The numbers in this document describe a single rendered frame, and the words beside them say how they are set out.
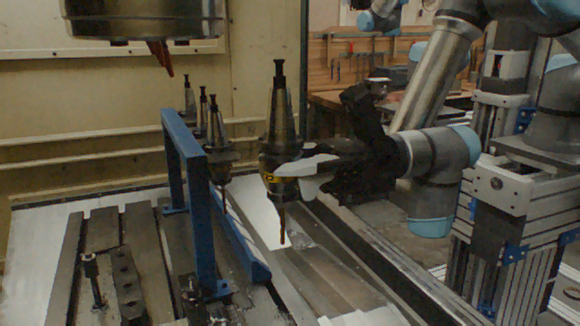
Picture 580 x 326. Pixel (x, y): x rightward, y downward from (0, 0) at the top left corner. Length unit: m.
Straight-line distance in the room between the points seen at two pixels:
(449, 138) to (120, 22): 0.49
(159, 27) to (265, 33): 1.19
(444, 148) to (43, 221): 1.31
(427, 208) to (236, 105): 1.03
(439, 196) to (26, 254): 1.25
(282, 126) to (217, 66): 1.04
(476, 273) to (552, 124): 0.65
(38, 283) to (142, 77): 0.73
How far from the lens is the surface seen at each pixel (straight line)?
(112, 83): 1.48
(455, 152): 0.65
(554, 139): 1.13
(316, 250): 1.40
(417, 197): 0.69
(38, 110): 1.51
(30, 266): 1.46
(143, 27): 0.38
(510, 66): 1.33
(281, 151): 0.48
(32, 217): 1.59
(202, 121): 0.89
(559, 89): 1.13
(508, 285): 1.62
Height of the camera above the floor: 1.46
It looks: 21 degrees down
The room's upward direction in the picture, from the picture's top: straight up
